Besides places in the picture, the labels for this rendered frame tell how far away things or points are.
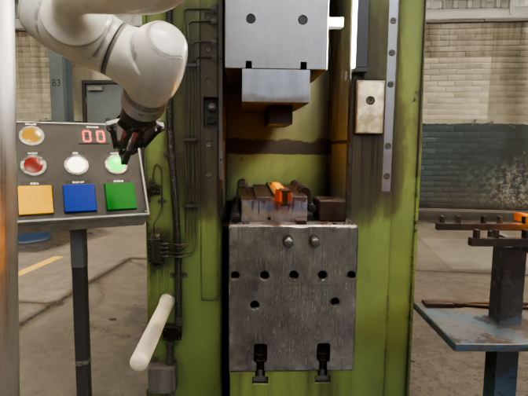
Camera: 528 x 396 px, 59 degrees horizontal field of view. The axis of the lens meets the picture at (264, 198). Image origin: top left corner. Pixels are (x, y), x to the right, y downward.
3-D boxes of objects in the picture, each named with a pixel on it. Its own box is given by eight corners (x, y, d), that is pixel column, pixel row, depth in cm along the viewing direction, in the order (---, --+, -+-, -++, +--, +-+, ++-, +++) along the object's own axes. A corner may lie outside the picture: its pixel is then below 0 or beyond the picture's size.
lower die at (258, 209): (306, 221, 141) (307, 193, 140) (240, 221, 140) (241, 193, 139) (291, 203, 183) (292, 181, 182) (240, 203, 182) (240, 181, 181)
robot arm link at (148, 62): (181, 82, 96) (121, 51, 93) (204, 30, 83) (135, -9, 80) (162, 121, 90) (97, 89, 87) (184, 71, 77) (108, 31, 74)
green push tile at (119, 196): (137, 208, 122) (133, 182, 124) (107, 209, 118) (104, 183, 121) (136, 210, 123) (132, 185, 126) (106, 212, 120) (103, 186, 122)
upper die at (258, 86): (309, 102, 137) (310, 69, 136) (241, 101, 136) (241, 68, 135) (293, 111, 179) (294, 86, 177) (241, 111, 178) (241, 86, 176)
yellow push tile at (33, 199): (53, 213, 113) (51, 184, 115) (19, 214, 109) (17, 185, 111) (53, 215, 114) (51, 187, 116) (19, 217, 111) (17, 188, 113)
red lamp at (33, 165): (41, 174, 115) (39, 156, 114) (21, 174, 114) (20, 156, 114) (45, 174, 118) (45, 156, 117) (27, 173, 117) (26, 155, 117)
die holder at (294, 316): (353, 370, 141) (359, 225, 136) (228, 372, 139) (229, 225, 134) (321, 306, 197) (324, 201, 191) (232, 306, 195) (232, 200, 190)
